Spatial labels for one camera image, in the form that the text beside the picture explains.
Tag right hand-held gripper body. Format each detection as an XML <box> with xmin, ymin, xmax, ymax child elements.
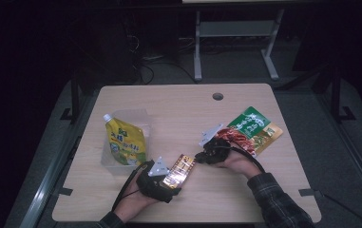
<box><xmin>197</xmin><ymin>123</ymin><xmax>233</xmax><ymax>165</ymax></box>

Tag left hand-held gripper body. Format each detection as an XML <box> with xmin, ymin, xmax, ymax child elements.
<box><xmin>136</xmin><ymin>156</ymin><xmax>182</xmax><ymax>204</ymax></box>

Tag small red and yellow box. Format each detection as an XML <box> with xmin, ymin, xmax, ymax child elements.
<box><xmin>162</xmin><ymin>154</ymin><xmax>198</xmax><ymax>190</ymax></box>

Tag yellow spout pouch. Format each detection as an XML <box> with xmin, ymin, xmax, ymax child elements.
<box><xmin>103</xmin><ymin>113</ymin><xmax>148</xmax><ymax>167</ymax></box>

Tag green and red snack packet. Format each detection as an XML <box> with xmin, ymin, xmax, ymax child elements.
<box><xmin>216</xmin><ymin>105</ymin><xmax>284</xmax><ymax>158</ymax></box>

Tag clear plastic container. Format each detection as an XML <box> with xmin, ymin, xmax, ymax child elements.
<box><xmin>100</xmin><ymin>108</ymin><xmax>154</xmax><ymax>177</ymax></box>

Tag person's right hand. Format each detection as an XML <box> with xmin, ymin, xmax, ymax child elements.
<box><xmin>215</xmin><ymin>149</ymin><xmax>262</xmax><ymax>181</ymax></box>

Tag person's left hand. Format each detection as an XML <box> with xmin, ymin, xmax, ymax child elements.
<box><xmin>113</xmin><ymin>175</ymin><xmax>158</xmax><ymax>223</ymax></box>

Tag black metal stand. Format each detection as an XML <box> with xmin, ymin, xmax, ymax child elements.
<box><xmin>59</xmin><ymin>72</ymin><xmax>82</xmax><ymax>124</ymax></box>
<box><xmin>329</xmin><ymin>66</ymin><xmax>357</xmax><ymax>124</ymax></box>

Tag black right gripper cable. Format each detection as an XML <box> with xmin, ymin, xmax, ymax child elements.
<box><xmin>229</xmin><ymin>145</ymin><xmax>267</xmax><ymax>175</ymax></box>

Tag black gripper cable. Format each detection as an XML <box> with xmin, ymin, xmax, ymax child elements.
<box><xmin>111</xmin><ymin>161</ymin><xmax>155</xmax><ymax>212</ymax></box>
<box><xmin>229</xmin><ymin>145</ymin><xmax>267</xmax><ymax>175</ymax></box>

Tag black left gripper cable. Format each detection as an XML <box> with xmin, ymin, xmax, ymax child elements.
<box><xmin>111</xmin><ymin>161</ymin><xmax>155</xmax><ymax>212</ymax></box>

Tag black floor cable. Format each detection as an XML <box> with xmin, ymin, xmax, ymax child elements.
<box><xmin>137</xmin><ymin>58</ymin><xmax>200</xmax><ymax>86</ymax></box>

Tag grey table edge bracket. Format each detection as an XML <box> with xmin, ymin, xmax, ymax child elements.
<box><xmin>298</xmin><ymin>188</ymin><xmax>324</xmax><ymax>198</ymax></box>
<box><xmin>53</xmin><ymin>186</ymin><xmax>74</xmax><ymax>198</ymax></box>

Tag grey metal floor rail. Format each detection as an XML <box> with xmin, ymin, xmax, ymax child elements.
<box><xmin>315</xmin><ymin>93</ymin><xmax>362</xmax><ymax>205</ymax></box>
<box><xmin>18</xmin><ymin>91</ymin><xmax>102</xmax><ymax>228</ymax></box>

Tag white metal desk frame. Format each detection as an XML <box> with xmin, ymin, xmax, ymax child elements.
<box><xmin>193</xmin><ymin>9</ymin><xmax>286</xmax><ymax>82</ymax></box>

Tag thin black cable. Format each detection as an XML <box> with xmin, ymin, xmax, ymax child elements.
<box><xmin>322</xmin><ymin>192</ymin><xmax>362</xmax><ymax>228</ymax></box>

